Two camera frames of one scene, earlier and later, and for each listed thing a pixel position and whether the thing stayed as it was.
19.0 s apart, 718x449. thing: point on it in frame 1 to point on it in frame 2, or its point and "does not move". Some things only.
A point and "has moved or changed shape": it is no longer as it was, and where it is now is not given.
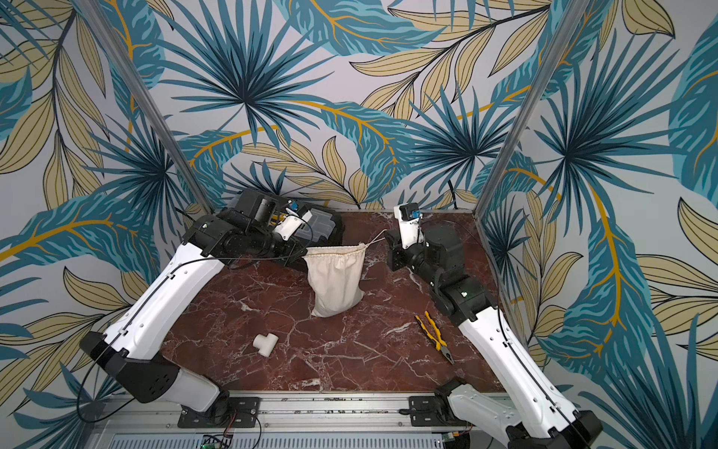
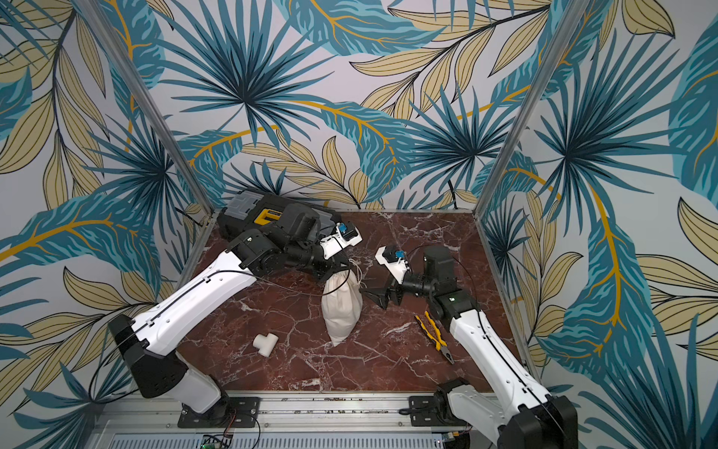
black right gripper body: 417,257 to 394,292
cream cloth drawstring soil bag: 335,274 has moved or changed shape
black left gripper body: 282,251 to 327,265
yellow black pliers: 438,342 does not move
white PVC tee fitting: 265,344 does not move
